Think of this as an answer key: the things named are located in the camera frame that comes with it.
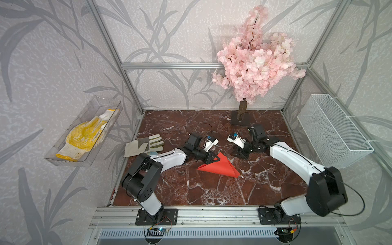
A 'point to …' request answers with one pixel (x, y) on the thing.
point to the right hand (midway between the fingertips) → (233, 149)
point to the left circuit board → (158, 231)
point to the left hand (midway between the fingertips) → (218, 159)
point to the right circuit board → (285, 233)
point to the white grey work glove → (143, 145)
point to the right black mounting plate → (271, 216)
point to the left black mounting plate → (168, 216)
